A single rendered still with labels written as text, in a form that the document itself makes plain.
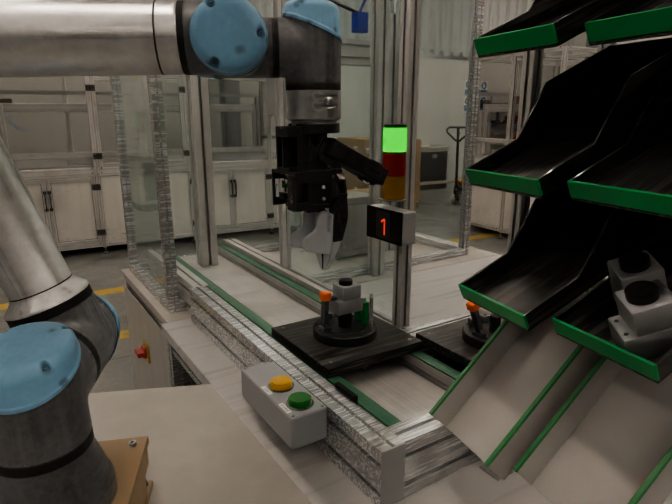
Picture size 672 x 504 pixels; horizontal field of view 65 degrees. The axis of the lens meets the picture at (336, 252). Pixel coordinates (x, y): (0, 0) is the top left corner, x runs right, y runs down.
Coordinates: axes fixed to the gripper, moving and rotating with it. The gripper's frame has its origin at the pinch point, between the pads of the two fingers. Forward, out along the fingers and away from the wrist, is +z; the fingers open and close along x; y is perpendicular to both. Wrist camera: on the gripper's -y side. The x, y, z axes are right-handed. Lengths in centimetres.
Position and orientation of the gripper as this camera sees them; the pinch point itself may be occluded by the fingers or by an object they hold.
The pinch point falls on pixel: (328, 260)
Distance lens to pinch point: 79.7
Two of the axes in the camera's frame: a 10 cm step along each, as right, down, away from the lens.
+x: 5.4, 2.1, -8.1
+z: 0.1, 9.7, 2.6
